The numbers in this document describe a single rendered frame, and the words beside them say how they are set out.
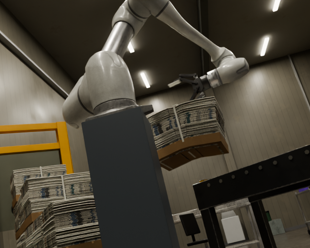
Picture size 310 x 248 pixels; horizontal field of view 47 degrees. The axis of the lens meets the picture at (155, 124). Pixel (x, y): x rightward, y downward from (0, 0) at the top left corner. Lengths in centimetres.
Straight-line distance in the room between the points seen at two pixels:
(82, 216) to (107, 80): 58
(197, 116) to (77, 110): 62
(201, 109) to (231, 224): 1097
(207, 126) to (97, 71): 66
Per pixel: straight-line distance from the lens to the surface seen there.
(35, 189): 207
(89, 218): 150
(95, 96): 122
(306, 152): 145
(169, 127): 173
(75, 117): 140
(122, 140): 111
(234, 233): 1258
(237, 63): 185
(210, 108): 170
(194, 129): 169
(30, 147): 334
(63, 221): 148
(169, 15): 175
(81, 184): 213
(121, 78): 123
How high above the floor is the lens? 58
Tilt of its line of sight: 18 degrees up
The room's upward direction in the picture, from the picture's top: 14 degrees counter-clockwise
